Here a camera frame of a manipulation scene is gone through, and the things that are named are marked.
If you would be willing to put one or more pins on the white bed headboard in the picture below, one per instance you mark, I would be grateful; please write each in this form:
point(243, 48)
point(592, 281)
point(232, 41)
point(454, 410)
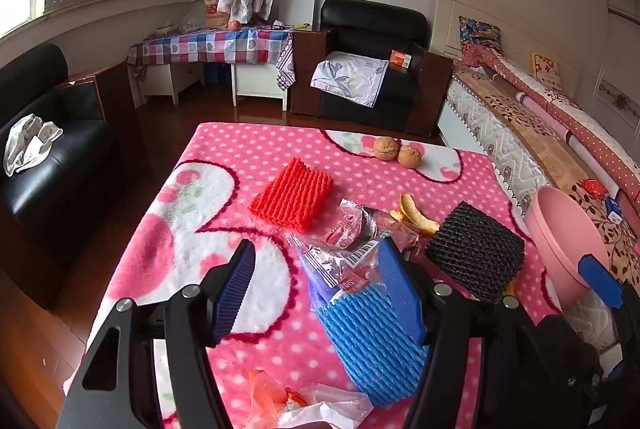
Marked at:
point(450, 19)

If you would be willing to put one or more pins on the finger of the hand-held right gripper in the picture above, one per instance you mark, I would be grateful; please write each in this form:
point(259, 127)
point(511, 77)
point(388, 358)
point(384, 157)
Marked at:
point(600, 276)

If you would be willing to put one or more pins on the orange box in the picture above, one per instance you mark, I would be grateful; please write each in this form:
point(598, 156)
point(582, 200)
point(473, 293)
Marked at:
point(400, 59)

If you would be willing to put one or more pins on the orange toy piece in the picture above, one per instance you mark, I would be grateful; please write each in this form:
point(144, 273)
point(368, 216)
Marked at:
point(396, 214)

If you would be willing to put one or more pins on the white floral cloth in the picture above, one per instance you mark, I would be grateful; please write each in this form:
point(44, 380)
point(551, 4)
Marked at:
point(350, 76)

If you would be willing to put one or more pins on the red snack packet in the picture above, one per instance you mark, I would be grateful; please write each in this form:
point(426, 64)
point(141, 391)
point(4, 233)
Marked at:
point(595, 188)

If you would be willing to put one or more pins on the clear red printed wrapper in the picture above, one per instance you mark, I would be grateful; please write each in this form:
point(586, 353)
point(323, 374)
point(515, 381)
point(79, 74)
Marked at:
point(357, 221)

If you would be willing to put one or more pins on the blue tissue pack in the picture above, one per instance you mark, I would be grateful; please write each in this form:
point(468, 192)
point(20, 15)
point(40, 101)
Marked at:
point(614, 209)

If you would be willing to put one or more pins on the white crumpled cloth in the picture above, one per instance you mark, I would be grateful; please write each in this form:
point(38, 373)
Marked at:
point(27, 144)

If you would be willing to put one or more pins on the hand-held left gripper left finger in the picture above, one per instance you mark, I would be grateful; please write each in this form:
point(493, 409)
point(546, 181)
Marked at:
point(234, 296)

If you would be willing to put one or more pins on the bed with patterned bedding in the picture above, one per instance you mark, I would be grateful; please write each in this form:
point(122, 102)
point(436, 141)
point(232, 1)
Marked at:
point(545, 144)

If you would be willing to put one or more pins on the black leather sofa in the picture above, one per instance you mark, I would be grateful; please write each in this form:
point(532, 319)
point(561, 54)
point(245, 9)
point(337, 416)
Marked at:
point(50, 189)

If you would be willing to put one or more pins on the orange plastic bag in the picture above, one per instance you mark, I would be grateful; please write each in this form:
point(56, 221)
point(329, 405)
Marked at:
point(267, 396)

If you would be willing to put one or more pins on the blue foam net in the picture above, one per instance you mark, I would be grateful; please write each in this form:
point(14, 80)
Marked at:
point(360, 339)

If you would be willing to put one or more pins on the pink plastic bin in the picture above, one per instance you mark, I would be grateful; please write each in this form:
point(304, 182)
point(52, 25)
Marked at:
point(560, 239)

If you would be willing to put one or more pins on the pink polka-dot blanket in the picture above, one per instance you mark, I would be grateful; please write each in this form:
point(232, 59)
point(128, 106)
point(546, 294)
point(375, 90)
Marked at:
point(175, 219)

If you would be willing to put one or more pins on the white wardrobe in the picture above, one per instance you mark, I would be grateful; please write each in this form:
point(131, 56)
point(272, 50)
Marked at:
point(622, 59)

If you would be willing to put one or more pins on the black leather armchair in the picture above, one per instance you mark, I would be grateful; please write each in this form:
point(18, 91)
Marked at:
point(370, 16)

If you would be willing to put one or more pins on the white quilted mattress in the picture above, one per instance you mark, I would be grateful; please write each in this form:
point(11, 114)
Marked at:
point(480, 124)

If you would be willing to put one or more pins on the red foam net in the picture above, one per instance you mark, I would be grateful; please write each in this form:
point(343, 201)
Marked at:
point(290, 194)

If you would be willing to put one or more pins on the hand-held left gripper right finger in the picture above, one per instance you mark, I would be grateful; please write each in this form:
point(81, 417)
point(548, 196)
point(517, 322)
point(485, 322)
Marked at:
point(400, 291)

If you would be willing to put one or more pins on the pink dotted quilt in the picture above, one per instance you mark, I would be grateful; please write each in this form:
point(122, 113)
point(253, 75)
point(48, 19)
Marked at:
point(590, 129)

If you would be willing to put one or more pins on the white dotted hanging cloth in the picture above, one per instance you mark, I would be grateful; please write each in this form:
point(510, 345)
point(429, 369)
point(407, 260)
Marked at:
point(286, 64)

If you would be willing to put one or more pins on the orange fruit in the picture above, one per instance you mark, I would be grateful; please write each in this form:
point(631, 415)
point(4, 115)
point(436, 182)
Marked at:
point(234, 25)

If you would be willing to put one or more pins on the cartoon print pillow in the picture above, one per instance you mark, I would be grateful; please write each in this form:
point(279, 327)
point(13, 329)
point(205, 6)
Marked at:
point(480, 31)

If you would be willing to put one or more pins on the black foam net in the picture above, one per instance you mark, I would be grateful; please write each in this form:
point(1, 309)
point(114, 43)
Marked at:
point(475, 249)

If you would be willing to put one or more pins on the walnut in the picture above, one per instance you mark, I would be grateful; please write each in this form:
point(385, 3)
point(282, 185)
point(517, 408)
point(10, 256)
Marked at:
point(410, 156)
point(385, 148)

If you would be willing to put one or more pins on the brown paper bag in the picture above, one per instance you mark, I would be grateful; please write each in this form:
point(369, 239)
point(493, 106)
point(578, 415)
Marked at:
point(212, 6)

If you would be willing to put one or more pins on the yellow flower pillow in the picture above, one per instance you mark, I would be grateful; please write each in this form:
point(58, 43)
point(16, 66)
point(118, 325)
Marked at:
point(547, 69)

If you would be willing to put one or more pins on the purple snack wrapper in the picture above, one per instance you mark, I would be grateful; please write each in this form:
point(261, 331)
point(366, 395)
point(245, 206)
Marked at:
point(325, 266)

